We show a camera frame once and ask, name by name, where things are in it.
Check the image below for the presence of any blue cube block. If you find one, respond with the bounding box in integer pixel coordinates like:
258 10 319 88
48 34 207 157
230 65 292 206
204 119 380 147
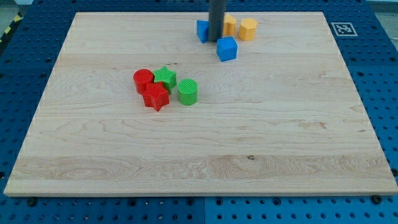
216 36 238 62

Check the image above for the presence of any black bolt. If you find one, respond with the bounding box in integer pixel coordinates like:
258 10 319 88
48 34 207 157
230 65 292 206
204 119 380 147
27 197 37 207
371 195 382 205

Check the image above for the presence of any green star block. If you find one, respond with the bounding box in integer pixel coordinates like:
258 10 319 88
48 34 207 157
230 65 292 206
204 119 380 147
153 66 177 95

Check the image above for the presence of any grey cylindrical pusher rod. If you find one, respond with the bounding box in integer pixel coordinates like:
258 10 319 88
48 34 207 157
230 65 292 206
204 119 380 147
208 0 226 42

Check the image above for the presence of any light wooden board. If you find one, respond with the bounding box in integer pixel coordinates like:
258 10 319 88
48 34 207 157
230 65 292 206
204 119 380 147
4 12 397 197

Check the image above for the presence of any white fiducial marker tag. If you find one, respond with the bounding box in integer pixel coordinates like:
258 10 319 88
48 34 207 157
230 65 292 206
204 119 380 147
331 22 358 37

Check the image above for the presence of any red cylinder block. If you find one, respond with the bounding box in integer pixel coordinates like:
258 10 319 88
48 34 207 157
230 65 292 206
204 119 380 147
132 68 154 95

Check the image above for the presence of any green cylinder block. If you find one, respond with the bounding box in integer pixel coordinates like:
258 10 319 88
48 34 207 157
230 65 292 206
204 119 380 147
178 79 198 106

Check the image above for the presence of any yellow hexagon block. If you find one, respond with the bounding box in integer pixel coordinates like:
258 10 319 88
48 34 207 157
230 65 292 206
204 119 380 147
238 18 258 41

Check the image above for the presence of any yellow pentagon block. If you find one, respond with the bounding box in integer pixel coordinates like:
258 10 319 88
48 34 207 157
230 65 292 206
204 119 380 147
223 14 237 37

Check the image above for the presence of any black bolt front right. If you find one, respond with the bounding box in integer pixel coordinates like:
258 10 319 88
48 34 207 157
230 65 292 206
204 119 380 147
371 195 382 205

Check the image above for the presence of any blue triangle block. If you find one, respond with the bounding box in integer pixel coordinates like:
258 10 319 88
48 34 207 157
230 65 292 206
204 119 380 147
197 20 209 44

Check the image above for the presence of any red star block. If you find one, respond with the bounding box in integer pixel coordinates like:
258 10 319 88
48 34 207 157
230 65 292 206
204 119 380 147
142 82 169 111

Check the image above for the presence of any black bolt front left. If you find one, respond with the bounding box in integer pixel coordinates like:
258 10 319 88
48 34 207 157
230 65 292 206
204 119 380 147
27 197 37 207

